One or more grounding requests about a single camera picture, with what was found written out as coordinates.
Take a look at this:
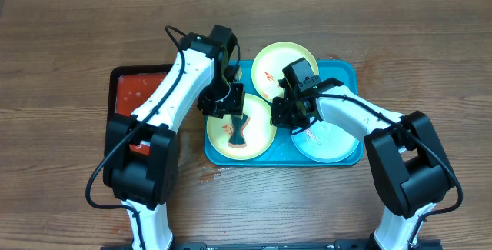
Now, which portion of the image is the light blue plate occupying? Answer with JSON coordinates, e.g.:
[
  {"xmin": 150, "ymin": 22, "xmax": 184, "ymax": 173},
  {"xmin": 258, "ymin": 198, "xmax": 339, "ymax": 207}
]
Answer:
[{"xmin": 291, "ymin": 121, "xmax": 359, "ymax": 163}]

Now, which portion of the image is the green plate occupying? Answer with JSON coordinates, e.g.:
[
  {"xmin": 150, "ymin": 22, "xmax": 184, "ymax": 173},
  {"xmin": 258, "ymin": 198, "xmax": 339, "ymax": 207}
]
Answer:
[
  {"xmin": 206, "ymin": 93, "xmax": 277, "ymax": 161},
  {"xmin": 251, "ymin": 42, "xmax": 319, "ymax": 102}
]

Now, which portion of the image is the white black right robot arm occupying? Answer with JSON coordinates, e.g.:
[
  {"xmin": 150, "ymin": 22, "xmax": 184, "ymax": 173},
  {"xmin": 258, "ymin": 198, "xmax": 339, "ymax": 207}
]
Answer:
[{"xmin": 271, "ymin": 77, "xmax": 463, "ymax": 249}]

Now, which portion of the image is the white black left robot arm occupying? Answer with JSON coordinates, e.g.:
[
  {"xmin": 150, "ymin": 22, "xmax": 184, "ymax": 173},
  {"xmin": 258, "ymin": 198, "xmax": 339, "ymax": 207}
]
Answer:
[{"xmin": 96, "ymin": 25, "xmax": 245, "ymax": 249}]

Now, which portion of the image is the teal plastic serving tray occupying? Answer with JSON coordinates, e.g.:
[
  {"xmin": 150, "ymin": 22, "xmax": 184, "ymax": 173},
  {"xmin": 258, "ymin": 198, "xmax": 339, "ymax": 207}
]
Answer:
[{"xmin": 204, "ymin": 60, "xmax": 364, "ymax": 167}]

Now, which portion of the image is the black tray with red liquid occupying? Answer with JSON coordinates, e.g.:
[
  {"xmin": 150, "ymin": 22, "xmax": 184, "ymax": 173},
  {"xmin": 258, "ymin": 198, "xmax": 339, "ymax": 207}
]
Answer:
[{"xmin": 106, "ymin": 64, "xmax": 178, "ymax": 157}]

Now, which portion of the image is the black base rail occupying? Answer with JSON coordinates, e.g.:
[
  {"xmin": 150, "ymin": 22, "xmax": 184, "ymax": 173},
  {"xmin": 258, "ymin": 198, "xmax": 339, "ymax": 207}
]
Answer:
[{"xmin": 100, "ymin": 238, "xmax": 443, "ymax": 250}]

